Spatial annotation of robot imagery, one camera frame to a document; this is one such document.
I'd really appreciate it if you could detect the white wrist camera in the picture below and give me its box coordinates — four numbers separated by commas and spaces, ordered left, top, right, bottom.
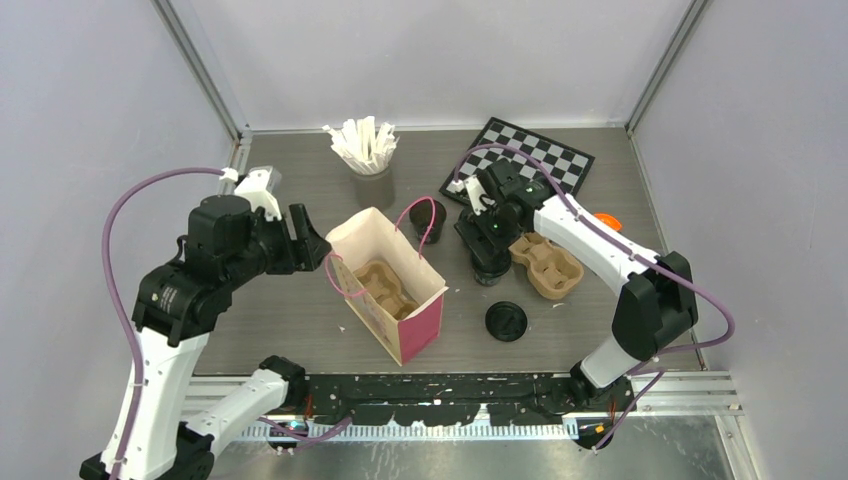
233, 166, 284, 221
463, 175, 488, 216

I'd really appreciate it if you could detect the black and white chessboard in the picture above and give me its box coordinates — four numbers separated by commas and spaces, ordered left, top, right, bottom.
458, 117, 595, 196

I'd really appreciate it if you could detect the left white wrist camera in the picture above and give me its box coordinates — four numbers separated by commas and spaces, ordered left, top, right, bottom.
233, 166, 284, 221

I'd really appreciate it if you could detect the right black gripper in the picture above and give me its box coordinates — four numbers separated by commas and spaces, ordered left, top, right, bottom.
455, 198, 528, 264

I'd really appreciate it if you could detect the black coffee cup lid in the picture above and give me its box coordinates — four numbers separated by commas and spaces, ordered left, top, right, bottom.
484, 301, 529, 342

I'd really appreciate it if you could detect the orange curved plastic piece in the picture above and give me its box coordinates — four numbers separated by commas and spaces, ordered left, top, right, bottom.
594, 213, 623, 232

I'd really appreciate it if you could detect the grey cylindrical straw holder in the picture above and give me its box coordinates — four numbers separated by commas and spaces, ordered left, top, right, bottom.
351, 166, 395, 210

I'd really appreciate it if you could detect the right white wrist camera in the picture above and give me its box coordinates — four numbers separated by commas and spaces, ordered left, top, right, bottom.
463, 175, 488, 216

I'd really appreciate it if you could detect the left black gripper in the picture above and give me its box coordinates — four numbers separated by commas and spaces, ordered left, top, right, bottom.
225, 201, 331, 287

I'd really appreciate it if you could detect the pink and cream paper bag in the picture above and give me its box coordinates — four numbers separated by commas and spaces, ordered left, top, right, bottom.
325, 207, 448, 366

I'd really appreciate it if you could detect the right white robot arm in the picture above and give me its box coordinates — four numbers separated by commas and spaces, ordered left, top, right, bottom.
450, 159, 698, 411

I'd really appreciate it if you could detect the black coffee cup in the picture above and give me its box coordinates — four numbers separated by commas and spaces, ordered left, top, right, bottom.
409, 199, 447, 244
472, 260, 512, 287

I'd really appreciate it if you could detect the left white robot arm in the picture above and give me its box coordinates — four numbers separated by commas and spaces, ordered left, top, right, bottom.
80, 195, 330, 479

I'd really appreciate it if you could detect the brown cardboard cup carrier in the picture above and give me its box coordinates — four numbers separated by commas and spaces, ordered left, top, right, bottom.
509, 232, 585, 300

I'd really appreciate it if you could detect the bundle of white wrapped straws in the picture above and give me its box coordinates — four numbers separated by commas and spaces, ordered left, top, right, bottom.
322, 116, 398, 176

